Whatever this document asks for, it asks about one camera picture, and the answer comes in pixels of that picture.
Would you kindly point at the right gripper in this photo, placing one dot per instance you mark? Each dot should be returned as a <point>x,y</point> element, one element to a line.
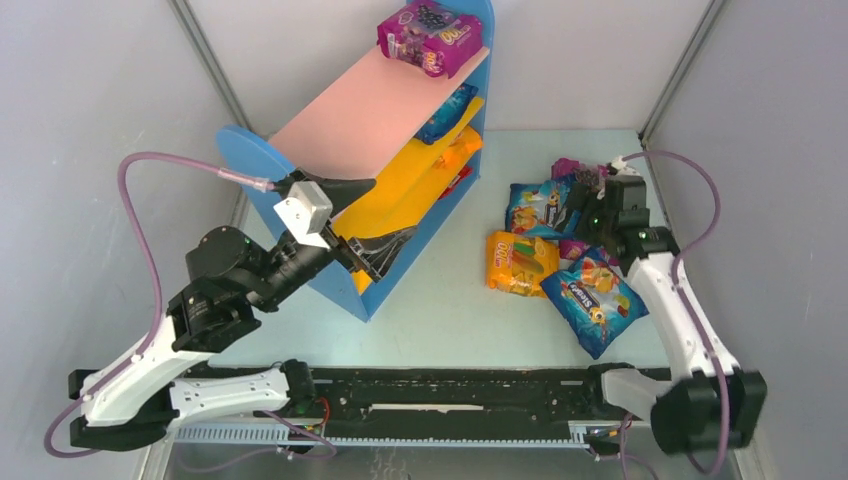
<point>592,201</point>

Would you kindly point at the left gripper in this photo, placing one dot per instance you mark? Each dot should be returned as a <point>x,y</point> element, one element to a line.
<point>332,238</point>

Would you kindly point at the blue Blendy candy bag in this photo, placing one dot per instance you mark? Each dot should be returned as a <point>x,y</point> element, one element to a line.
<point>540,210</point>

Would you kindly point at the blue Slendy candy bag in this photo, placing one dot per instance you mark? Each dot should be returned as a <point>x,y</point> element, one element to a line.
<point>594,300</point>

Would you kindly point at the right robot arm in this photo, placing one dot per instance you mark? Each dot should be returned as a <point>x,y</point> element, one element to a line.
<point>709,403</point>

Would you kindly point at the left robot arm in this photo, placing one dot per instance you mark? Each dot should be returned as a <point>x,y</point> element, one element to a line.
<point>148,394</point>

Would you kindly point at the purple candy bag far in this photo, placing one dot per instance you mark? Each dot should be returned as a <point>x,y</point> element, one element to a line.
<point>591,175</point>

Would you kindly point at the purple candy bag near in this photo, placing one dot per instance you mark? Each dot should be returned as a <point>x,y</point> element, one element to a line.
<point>570,249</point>

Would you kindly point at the blue wooden shelf unit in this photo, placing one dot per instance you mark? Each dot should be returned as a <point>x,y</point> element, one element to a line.
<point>362,126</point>

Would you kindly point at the orange candy bag on table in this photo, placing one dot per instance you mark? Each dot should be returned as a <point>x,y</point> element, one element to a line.
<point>516,264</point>

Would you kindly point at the red candy bag in shelf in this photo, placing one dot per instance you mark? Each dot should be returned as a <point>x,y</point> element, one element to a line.
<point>463,173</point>

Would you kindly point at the orange candy bag in shelf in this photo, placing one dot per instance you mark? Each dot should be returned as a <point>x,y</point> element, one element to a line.
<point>466,143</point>

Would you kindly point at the blue candy bag in shelf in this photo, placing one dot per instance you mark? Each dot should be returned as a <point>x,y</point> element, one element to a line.
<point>447,115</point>

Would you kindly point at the purple candy bag on shelf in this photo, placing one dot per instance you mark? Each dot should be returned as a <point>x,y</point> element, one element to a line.
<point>431,37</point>

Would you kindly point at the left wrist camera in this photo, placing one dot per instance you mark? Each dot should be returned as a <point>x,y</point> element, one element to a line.
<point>305,210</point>

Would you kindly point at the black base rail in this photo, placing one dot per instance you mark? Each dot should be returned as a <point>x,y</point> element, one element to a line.
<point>454,405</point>

